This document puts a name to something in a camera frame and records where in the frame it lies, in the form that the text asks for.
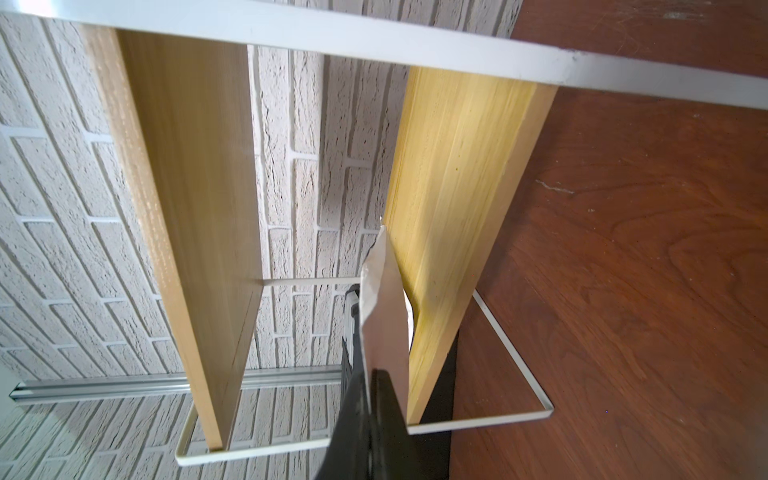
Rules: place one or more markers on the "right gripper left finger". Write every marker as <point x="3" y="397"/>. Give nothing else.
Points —
<point x="347" y="455"/>

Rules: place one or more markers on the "purple coffee bag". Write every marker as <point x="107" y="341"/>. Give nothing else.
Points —
<point x="385" y="325"/>

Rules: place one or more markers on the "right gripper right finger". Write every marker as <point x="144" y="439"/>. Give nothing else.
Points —
<point x="394" y="453"/>

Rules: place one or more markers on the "white frame wooden shelf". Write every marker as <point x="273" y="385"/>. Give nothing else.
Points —
<point x="172" y="77"/>

